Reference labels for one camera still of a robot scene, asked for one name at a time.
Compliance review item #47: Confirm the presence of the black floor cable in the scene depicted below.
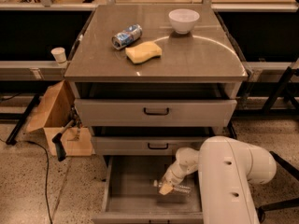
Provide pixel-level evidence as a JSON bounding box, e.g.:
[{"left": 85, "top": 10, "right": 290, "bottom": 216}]
[{"left": 0, "top": 137, "right": 54, "bottom": 224}]

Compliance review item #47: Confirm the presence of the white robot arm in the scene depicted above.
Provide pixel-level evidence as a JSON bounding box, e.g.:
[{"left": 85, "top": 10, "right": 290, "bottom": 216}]
[{"left": 158, "top": 136, "right": 277, "bottom": 224}]

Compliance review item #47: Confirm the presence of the grey top drawer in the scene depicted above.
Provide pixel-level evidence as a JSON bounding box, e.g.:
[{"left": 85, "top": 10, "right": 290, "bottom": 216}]
[{"left": 75, "top": 99, "right": 236, "bottom": 127}]

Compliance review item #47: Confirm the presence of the black handled tool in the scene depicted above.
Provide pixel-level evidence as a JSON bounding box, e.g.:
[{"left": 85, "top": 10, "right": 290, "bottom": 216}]
[{"left": 52, "top": 120, "right": 74, "bottom": 161}]

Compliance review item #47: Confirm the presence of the cardboard box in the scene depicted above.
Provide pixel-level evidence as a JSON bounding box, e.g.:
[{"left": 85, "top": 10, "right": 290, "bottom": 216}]
[{"left": 26, "top": 81, "right": 93, "bottom": 156}]

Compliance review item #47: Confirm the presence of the grey middle drawer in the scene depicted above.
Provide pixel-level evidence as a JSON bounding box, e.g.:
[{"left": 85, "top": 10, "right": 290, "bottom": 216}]
[{"left": 92, "top": 136, "right": 206, "bottom": 156}]

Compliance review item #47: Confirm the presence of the grey open bottom drawer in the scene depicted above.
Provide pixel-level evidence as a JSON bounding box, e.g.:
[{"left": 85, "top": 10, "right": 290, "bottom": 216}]
[{"left": 92, "top": 156, "right": 204, "bottom": 224}]

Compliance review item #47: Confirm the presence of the grey drawer cabinet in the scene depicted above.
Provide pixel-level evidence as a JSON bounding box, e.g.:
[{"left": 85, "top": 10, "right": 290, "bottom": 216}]
[{"left": 64, "top": 3, "right": 249, "bottom": 224}]

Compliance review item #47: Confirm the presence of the yellow sponge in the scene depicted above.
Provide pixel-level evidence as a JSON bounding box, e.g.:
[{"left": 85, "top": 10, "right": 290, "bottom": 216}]
[{"left": 125, "top": 41, "right": 162, "bottom": 64}]

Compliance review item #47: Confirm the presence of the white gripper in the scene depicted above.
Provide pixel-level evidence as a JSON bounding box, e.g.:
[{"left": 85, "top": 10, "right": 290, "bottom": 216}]
[{"left": 159, "top": 162, "right": 187, "bottom": 195}]

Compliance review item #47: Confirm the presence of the black office chair base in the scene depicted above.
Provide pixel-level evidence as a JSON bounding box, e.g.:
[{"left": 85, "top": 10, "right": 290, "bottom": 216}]
[{"left": 256, "top": 150, "right": 299, "bottom": 224}]

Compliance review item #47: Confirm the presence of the grey workbench rail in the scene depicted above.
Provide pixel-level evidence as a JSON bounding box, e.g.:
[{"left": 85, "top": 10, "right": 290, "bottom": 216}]
[{"left": 0, "top": 61, "right": 67, "bottom": 81}]

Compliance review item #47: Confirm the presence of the crushed blue soda can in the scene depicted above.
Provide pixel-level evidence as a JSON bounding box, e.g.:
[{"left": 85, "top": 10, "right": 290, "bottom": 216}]
[{"left": 111, "top": 24, "right": 142, "bottom": 50}]

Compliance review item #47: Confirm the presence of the clear plastic water bottle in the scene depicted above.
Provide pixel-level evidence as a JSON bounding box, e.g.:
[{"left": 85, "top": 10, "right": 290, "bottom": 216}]
[{"left": 153, "top": 180, "right": 191, "bottom": 194}]

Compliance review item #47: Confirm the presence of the white paper cup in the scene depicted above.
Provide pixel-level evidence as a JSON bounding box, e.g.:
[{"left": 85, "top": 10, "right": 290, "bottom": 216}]
[{"left": 50, "top": 47, "right": 67, "bottom": 66}]

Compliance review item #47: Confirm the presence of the white bowl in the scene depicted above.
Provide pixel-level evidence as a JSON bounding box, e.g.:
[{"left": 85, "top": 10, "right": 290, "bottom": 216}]
[{"left": 168, "top": 8, "right": 200, "bottom": 35}]

